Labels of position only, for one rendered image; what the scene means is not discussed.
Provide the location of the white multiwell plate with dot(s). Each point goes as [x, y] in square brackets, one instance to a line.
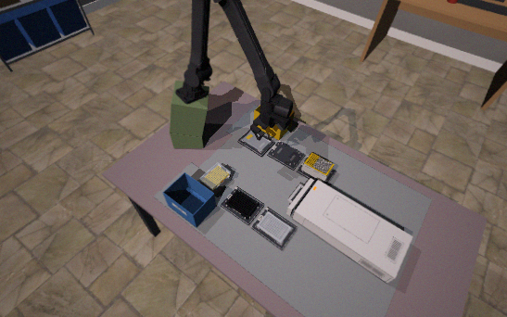
[267, 226]

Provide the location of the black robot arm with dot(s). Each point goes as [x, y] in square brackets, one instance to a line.
[267, 82]

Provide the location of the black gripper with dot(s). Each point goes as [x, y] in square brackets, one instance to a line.
[258, 121]

